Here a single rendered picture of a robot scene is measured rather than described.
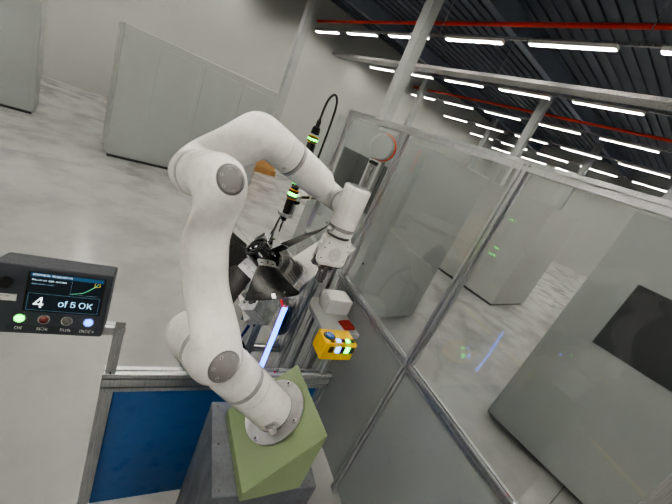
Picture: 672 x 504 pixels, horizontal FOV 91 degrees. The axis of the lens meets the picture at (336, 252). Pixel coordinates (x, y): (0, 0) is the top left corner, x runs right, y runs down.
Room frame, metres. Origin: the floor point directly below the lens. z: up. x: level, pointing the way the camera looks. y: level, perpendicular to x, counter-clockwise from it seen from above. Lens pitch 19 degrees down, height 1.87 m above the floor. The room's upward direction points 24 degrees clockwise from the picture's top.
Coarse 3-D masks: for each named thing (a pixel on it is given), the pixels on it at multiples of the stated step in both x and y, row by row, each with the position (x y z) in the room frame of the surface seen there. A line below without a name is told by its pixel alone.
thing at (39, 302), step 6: (30, 294) 0.68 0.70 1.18; (36, 294) 0.69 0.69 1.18; (42, 294) 0.70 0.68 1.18; (48, 294) 0.70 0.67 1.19; (30, 300) 0.68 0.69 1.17; (36, 300) 0.69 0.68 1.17; (42, 300) 0.69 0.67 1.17; (48, 300) 0.70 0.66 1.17; (30, 306) 0.68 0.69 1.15; (36, 306) 0.69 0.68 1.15; (42, 306) 0.69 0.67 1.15; (48, 306) 0.70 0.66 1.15
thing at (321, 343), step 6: (318, 330) 1.27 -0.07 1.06; (324, 330) 1.27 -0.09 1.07; (330, 330) 1.29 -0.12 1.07; (336, 330) 1.31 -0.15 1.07; (342, 330) 1.34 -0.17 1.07; (318, 336) 1.25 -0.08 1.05; (324, 336) 1.23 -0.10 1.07; (336, 336) 1.27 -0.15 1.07; (342, 336) 1.29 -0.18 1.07; (348, 336) 1.31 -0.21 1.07; (318, 342) 1.24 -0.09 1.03; (324, 342) 1.20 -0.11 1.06; (330, 342) 1.21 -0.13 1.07; (336, 342) 1.23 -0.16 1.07; (318, 348) 1.22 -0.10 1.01; (324, 348) 1.19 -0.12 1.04; (318, 354) 1.20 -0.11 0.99; (324, 354) 1.20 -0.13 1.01; (330, 354) 1.21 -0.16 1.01; (336, 354) 1.23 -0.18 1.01; (342, 354) 1.24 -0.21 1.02; (348, 354) 1.26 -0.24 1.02
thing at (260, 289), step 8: (256, 272) 1.32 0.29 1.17; (264, 272) 1.34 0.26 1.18; (272, 272) 1.36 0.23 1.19; (280, 272) 1.40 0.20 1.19; (256, 280) 1.28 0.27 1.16; (264, 280) 1.29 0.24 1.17; (272, 280) 1.30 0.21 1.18; (280, 280) 1.33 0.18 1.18; (256, 288) 1.23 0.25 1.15; (264, 288) 1.24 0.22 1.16; (272, 288) 1.25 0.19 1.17; (280, 288) 1.27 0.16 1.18; (288, 288) 1.29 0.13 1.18; (248, 296) 1.19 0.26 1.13; (256, 296) 1.19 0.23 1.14; (264, 296) 1.20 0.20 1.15; (280, 296) 1.22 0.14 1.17; (288, 296) 1.23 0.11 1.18
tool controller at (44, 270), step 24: (0, 264) 0.67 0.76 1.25; (24, 264) 0.69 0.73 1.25; (48, 264) 0.74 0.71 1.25; (72, 264) 0.79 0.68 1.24; (96, 264) 0.85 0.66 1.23; (0, 288) 0.66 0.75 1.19; (24, 288) 0.68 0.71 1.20; (48, 288) 0.71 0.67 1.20; (72, 288) 0.73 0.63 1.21; (96, 288) 0.76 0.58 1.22; (0, 312) 0.65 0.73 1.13; (24, 312) 0.67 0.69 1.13; (48, 312) 0.70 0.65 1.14; (72, 312) 0.72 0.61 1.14; (96, 312) 0.75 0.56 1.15; (96, 336) 0.75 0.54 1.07
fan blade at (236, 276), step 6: (234, 270) 1.42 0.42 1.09; (240, 270) 1.43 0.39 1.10; (234, 276) 1.40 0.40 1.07; (240, 276) 1.41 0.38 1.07; (246, 276) 1.42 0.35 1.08; (234, 282) 1.39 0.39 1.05; (240, 282) 1.39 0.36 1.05; (246, 282) 1.41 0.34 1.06; (234, 288) 1.37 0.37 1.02; (240, 288) 1.38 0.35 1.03; (234, 294) 1.35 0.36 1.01; (234, 300) 1.34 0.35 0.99
